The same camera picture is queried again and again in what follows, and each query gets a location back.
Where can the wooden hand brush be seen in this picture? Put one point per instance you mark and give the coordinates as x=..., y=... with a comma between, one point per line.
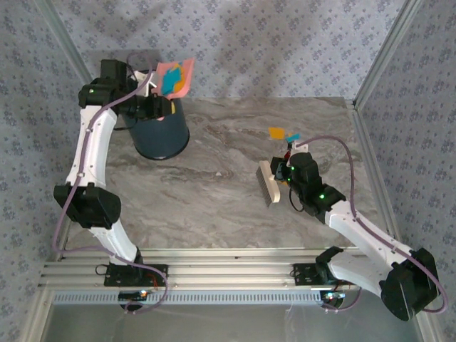
x=272, y=189

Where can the blue paper scrap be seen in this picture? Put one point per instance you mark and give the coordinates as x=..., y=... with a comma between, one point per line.
x=171, y=83
x=294, y=137

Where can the orange paper scrap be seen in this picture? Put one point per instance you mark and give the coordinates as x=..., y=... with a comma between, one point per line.
x=276, y=133
x=176, y=65
x=183, y=83

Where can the pink plastic dustpan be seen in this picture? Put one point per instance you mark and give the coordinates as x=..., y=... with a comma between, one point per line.
x=190, y=66

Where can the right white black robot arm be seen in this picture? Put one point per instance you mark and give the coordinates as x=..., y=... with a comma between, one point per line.
x=363, y=231

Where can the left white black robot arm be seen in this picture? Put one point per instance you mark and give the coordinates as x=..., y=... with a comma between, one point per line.
x=89, y=149

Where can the dark blue waste bin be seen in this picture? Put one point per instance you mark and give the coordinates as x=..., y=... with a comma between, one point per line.
x=160, y=139

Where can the small circuit board with LED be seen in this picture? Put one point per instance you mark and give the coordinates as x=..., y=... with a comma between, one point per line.
x=333, y=296
x=130, y=295

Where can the shiny metal lower panel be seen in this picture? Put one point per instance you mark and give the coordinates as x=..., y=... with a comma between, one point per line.
x=228, y=324

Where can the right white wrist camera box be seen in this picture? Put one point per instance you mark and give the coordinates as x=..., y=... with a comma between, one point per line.
x=295, y=147

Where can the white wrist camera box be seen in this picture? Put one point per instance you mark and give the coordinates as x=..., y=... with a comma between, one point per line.
x=295, y=147
x=149, y=89

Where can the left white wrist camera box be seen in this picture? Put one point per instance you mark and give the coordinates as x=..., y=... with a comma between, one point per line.
x=149, y=89

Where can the aluminium upright post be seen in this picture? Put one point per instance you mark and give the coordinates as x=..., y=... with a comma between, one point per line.
x=393, y=35
x=66, y=35

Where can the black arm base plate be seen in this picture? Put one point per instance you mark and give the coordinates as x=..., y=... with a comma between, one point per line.
x=306, y=279
x=114, y=279

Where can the wide aluminium mounting rail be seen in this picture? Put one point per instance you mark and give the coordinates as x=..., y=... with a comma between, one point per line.
x=228, y=267

